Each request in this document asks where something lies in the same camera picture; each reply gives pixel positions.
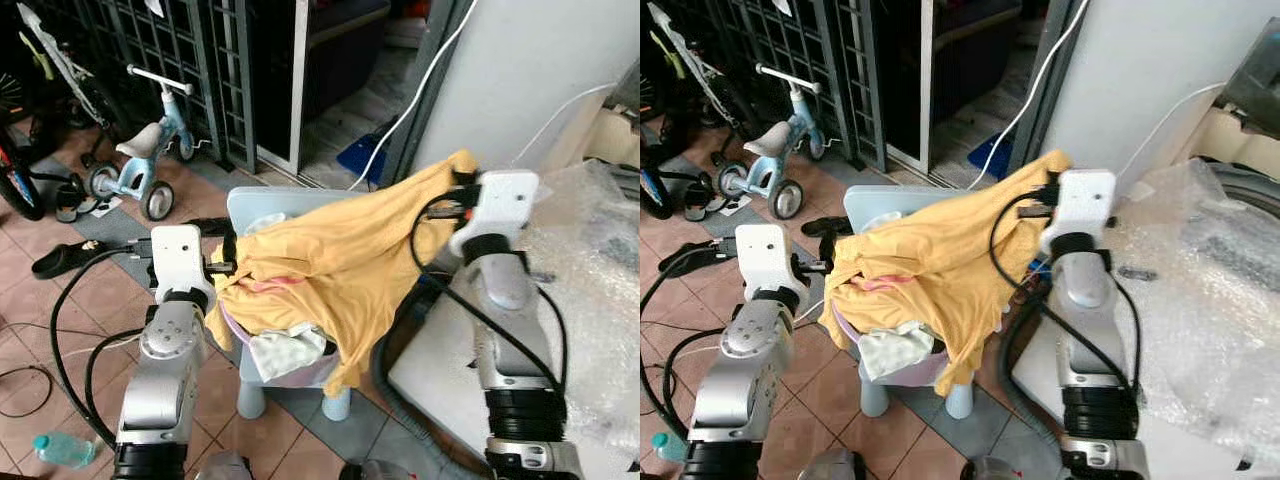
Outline white washing machine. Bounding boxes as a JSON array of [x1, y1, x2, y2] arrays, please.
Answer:
[[1008, 45, 1280, 480], [386, 60, 641, 480]]

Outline thin black floor cable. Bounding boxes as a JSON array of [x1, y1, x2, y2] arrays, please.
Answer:
[[0, 320, 59, 421]]

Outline blue floor mat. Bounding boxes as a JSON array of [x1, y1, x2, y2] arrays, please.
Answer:
[[966, 133, 1021, 181], [336, 133, 389, 188]]

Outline clear bubble wrap sheet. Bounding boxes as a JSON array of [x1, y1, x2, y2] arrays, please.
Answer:
[[518, 158, 641, 453], [1105, 155, 1280, 471]]

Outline clear plastic water bottle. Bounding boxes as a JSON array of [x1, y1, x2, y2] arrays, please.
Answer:
[[653, 430, 691, 464], [31, 431, 98, 470]]

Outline black sandals pair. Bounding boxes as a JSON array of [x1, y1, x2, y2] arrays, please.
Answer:
[[683, 175, 753, 223], [52, 172, 119, 225]]

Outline black shoe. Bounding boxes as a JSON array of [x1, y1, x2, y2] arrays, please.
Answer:
[[183, 216, 237, 240], [799, 214, 851, 240]]

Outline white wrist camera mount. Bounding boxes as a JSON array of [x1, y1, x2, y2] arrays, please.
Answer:
[[448, 170, 542, 260], [1038, 169, 1117, 257], [149, 224, 217, 307], [735, 224, 807, 307]]

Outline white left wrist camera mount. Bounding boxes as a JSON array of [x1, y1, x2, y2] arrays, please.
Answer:
[[149, 224, 217, 307], [735, 224, 807, 307]]

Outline light blue plastic stool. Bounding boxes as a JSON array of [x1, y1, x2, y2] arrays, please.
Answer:
[[843, 184, 986, 420], [226, 186, 373, 422]]

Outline white door frame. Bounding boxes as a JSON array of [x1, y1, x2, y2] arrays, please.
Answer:
[[254, 0, 313, 178], [885, 0, 941, 176]]

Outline pink laundry basket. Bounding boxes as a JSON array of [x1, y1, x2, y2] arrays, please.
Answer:
[[833, 300, 953, 388], [218, 300, 343, 390]]

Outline pink cloth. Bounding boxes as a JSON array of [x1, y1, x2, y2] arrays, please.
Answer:
[[852, 276, 926, 295], [238, 278, 313, 297]]

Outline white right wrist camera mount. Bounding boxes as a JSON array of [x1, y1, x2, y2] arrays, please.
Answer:
[[448, 170, 542, 260], [1038, 169, 1117, 257]]

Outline white green cloth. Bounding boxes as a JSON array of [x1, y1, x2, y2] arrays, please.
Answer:
[[248, 323, 328, 382], [858, 319, 937, 382]]

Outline grey corrugated drain hose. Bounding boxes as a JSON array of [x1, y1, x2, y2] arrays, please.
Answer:
[[997, 290, 1066, 461], [368, 285, 493, 480]]

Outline black metal grille gate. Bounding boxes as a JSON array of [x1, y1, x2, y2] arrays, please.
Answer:
[[55, 0, 259, 173], [690, 0, 889, 173]]

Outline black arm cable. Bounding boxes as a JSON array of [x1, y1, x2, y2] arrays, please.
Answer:
[[988, 188, 1143, 403], [640, 238, 743, 443], [409, 188, 571, 403], [49, 238, 159, 453]]

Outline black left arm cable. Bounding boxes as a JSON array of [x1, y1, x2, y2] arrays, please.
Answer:
[[640, 238, 743, 443], [49, 238, 159, 453]]

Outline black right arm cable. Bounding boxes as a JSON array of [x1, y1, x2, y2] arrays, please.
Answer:
[[988, 188, 1143, 403], [409, 188, 571, 403]]

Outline thick white cable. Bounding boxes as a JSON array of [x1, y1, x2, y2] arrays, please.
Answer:
[[965, 0, 1091, 191], [347, 0, 483, 191]]

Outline thin white cable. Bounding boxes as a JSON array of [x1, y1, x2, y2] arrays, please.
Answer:
[[508, 82, 618, 169], [1113, 80, 1229, 183]]

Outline black slipper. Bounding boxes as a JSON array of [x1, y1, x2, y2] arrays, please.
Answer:
[[660, 240, 739, 278], [31, 239, 104, 280]]

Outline black bicycle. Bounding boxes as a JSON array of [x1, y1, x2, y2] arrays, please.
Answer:
[[0, 70, 48, 223], [640, 70, 677, 221]]

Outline white kick scooter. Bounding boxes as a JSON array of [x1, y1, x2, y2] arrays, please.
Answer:
[[645, 0, 736, 126], [14, 0, 103, 129]]

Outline yellow garment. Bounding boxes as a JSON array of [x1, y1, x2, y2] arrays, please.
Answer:
[[817, 149, 1073, 397], [204, 149, 482, 397]]

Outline light blue child tricycle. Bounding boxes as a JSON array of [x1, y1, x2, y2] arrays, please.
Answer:
[[714, 62, 829, 222], [84, 64, 202, 223]]

